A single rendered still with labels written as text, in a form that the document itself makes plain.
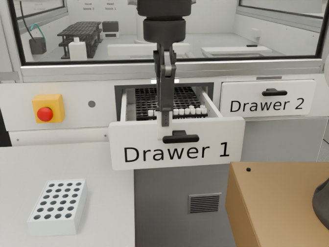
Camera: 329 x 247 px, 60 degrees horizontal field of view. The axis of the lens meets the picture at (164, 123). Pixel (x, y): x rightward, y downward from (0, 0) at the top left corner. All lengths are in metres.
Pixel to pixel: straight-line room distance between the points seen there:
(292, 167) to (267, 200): 0.12
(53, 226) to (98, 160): 0.26
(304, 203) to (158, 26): 0.37
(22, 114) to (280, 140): 0.81
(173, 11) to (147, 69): 0.36
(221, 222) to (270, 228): 0.72
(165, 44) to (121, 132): 0.21
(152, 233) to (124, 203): 0.52
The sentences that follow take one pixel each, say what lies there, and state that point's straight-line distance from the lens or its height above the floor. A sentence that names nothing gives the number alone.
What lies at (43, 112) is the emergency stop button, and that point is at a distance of 0.81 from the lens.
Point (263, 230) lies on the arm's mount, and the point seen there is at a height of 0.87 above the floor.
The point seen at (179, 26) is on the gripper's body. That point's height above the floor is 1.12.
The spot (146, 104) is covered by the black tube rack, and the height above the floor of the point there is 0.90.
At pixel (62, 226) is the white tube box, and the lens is 0.59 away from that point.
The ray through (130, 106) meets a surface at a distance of 0.93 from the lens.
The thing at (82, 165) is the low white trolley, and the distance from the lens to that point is 0.78.
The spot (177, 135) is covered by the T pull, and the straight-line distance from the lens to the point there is 0.57.
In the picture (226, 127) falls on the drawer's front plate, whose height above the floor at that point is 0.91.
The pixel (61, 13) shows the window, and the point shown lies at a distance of 0.83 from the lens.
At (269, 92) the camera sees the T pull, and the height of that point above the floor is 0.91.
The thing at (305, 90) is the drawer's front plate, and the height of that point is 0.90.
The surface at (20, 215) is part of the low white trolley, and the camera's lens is 0.68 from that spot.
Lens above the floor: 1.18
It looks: 25 degrees down
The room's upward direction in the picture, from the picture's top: straight up
